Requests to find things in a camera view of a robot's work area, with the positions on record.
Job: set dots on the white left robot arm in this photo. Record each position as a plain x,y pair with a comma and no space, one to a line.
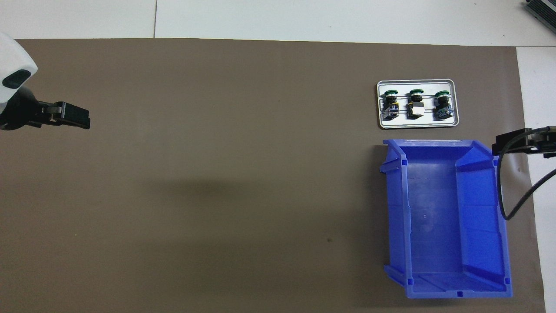
13,56

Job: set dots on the grey ribbed device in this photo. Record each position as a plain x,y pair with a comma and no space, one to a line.
543,11

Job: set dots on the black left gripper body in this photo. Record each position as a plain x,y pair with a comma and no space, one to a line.
21,111

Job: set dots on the green push button white base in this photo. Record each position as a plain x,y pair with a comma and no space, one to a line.
415,106

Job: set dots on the brown table mat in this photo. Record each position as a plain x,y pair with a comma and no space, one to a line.
217,152

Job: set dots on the silver metal tray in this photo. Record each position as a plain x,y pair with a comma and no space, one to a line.
417,124

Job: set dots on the green push button blue base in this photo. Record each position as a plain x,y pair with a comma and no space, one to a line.
442,105

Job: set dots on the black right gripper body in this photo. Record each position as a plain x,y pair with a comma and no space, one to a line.
547,141

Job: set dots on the blue plastic storage bin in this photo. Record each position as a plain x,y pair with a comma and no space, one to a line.
434,217

